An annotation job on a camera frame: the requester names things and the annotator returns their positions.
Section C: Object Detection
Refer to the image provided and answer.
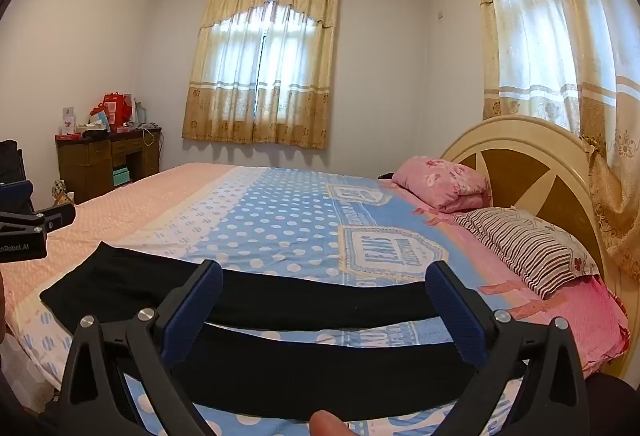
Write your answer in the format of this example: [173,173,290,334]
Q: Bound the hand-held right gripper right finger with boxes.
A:
[425,260,591,436]

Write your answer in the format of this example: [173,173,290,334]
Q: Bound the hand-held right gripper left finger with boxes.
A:
[57,259,224,436]

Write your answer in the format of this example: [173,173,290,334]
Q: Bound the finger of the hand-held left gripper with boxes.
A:
[33,204,77,233]
[0,181,34,213]

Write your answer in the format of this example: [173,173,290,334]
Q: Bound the black pants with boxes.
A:
[40,241,531,409]

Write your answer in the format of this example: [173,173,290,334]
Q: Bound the person's right hand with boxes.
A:
[309,410,354,436]

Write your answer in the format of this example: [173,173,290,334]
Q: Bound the patterned bag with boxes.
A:
[51,179,76,207]

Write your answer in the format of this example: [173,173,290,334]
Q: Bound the dark wooden desk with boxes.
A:
[55,126,163,207]

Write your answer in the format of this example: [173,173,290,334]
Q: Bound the striped pillow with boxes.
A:
[452,207,601,301]

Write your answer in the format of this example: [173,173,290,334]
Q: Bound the red gift bag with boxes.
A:
[102,92,134,127]

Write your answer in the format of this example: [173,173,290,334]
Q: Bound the blue polka dot bed sheet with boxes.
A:
[0,161,551,436]

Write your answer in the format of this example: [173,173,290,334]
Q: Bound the pink floral pillow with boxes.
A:
[391,157,493,215]

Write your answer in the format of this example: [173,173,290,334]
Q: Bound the cream and brown headboard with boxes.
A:
[440,115,615,289]

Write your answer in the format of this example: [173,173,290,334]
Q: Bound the beige patterned window curtain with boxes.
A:
[181,0,341,151]

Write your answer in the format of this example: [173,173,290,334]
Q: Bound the beige floral side curtain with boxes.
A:
[470,0,640,284]

